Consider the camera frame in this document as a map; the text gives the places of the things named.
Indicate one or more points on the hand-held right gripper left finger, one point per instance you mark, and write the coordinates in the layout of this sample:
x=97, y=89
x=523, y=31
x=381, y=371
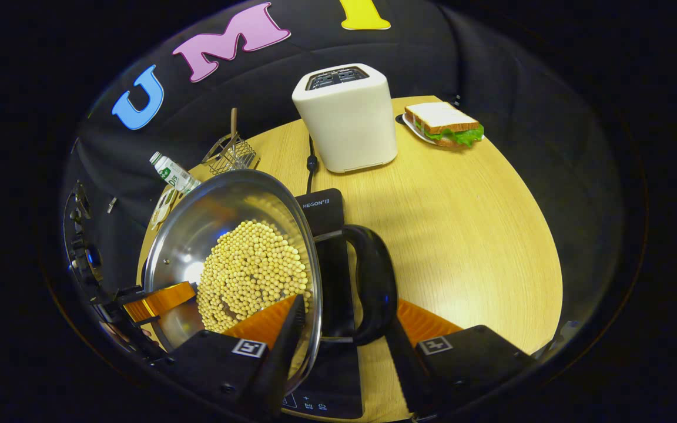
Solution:
x=282, y=364

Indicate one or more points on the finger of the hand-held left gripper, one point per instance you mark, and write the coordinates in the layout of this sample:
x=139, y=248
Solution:
x=162, y=298

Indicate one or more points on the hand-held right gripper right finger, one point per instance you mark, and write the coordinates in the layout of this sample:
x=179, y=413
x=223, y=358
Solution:
x=409, y=370

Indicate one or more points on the steel pot with soybeans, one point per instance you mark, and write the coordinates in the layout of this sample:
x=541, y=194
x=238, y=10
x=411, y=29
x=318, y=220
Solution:
x=244, y=270

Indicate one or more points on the black induction cooktop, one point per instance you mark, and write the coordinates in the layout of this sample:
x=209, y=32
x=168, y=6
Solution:
x=324, y=211

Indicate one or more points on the silver metal clip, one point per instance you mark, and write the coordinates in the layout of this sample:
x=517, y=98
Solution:
x=112, y=205

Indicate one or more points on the white divided dish of beans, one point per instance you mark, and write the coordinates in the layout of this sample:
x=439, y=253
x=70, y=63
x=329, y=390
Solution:
x=162, y=208

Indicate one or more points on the white drink bottle green label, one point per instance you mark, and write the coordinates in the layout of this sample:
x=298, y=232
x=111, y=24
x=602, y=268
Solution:
x=175, y=175

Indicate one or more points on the white toaster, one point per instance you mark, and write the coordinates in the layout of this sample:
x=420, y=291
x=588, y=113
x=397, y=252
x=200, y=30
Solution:
x=350, y=123

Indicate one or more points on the sandwich with lettuce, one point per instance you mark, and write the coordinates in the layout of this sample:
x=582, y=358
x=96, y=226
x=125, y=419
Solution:
x=441, y=117

